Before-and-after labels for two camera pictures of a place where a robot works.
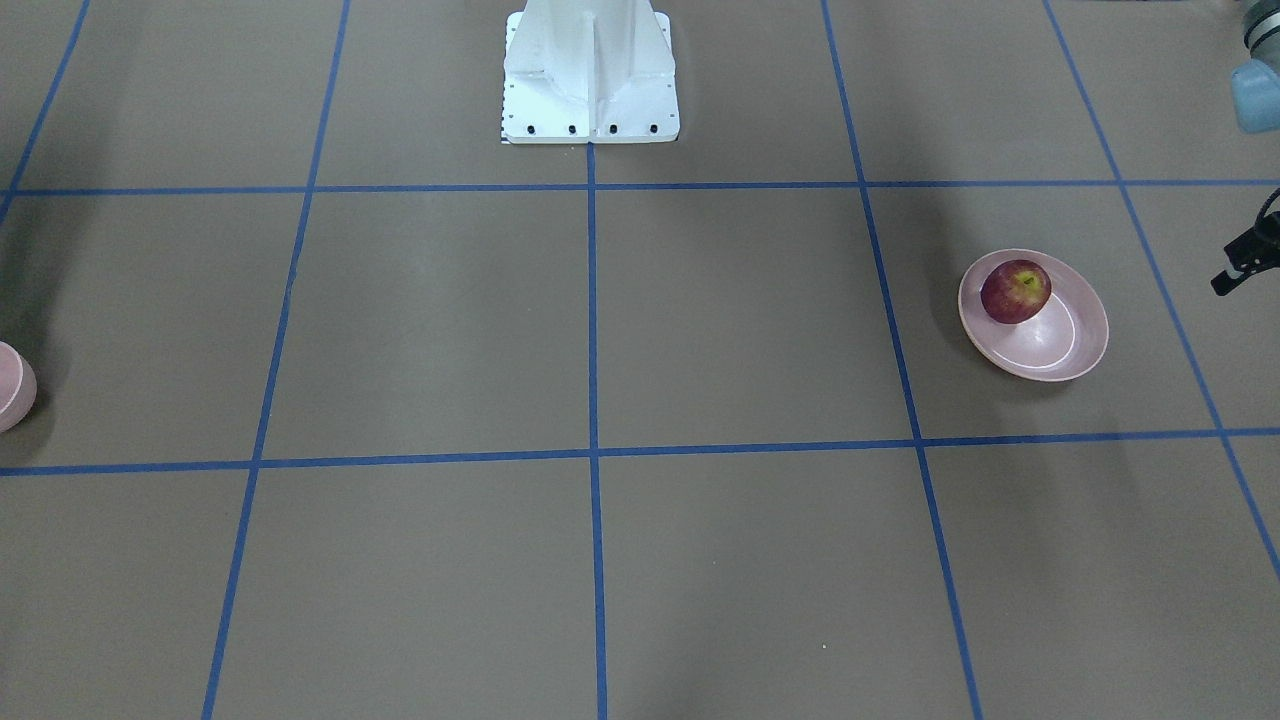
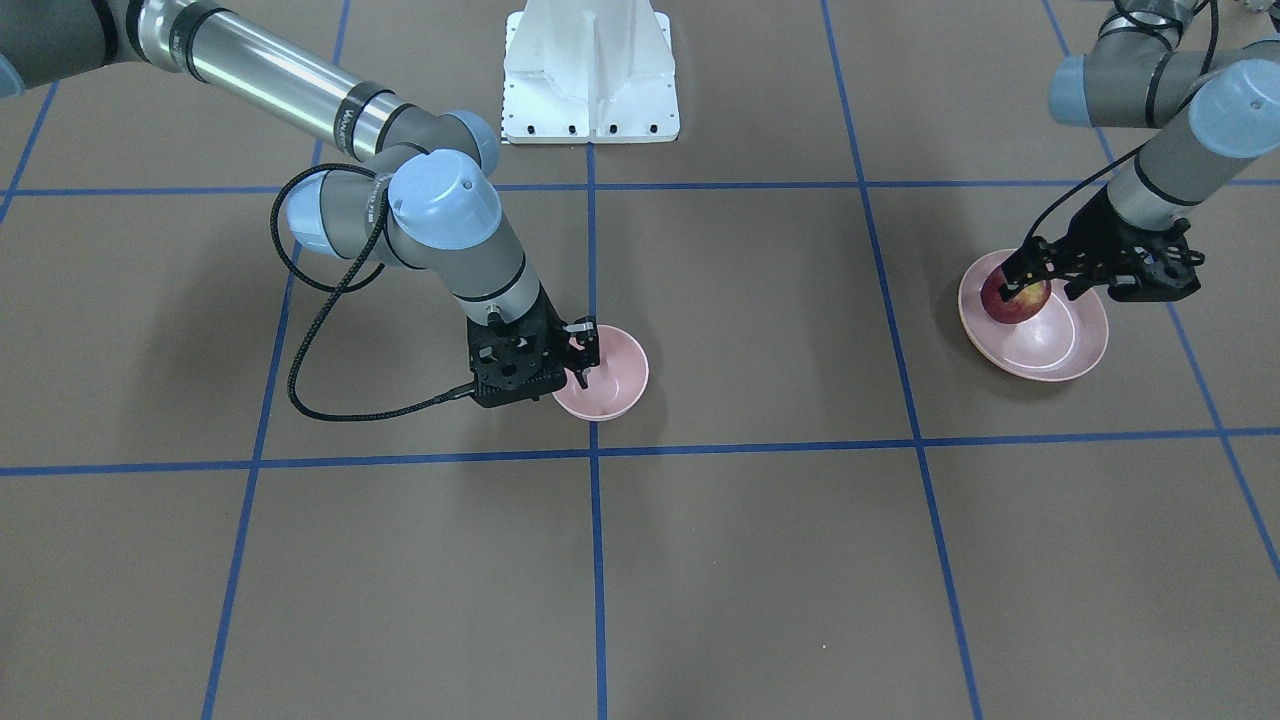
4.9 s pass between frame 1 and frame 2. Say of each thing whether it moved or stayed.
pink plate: stayed
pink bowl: moved
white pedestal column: stayed
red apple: stayed
